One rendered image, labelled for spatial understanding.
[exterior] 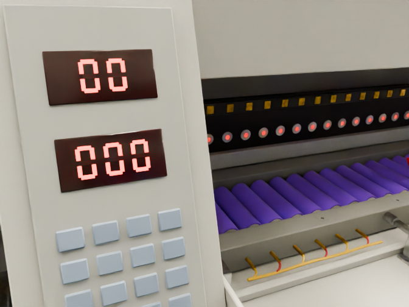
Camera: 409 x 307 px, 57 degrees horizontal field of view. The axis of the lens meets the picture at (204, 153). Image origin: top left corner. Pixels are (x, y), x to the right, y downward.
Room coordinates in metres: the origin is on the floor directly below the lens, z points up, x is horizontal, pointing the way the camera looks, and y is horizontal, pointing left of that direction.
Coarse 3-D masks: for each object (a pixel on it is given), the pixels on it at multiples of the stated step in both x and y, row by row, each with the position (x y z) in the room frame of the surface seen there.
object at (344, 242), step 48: (288, 96) 0.38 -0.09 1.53; (336, 96) 0.40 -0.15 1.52; (384, 96) 0.43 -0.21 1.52; (240, 144) 0.38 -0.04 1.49; (288, 144) 0.39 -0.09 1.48; (336, 144) 0.42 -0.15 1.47; (384, 144) 0.45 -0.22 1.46; (240, 192) 0.34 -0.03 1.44; (288, 192) 0.34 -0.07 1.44; (336, 192) 0.34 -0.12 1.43; (384, 192) 0.34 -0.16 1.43; (240, 240) 0.26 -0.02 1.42; (288, 240) 0.27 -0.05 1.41; (336, 240) 0.30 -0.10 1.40; (384, 240) 0.31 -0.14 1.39; (240, 288) 0.25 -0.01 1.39; (288, 288) 0.25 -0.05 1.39; (336, 288) 0.25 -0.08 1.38; (384, 288) 0.25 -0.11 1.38
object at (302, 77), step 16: (208, 80) 0.40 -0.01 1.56; (224, 80) 0.41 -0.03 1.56; (240, 80) 0.42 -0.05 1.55; (256, 80) 0.43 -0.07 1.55; (272, 80) 0.43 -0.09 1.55; (288, 80) 0.44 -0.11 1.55; (304, 80) 0.45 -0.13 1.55; (320, 80) 0.46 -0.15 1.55; (336, 80) 0.47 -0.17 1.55; (352, 80) 0.48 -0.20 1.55; (368, 80) 0.49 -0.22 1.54; (384, 80) 0.50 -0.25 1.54; (400, 80) 0.51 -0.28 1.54; (208, 96) 0.40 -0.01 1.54; (224, 96) 0.41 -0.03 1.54; (240, 96) 0.42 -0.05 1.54; (0, 224) 0.32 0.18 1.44
